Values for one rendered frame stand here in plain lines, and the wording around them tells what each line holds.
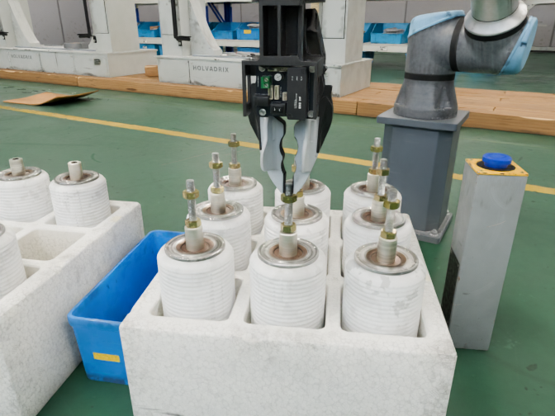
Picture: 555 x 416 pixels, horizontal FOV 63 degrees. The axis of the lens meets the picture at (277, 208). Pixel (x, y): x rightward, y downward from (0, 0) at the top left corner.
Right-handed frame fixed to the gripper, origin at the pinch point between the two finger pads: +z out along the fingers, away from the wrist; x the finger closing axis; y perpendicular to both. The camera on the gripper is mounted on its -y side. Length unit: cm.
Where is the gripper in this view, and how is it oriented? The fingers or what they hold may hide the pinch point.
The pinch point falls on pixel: (289, 179)
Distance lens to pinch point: 52.4
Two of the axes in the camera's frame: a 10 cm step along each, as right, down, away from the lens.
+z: 0.0, 9.2, 3.9
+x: 9.8, 0.7, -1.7
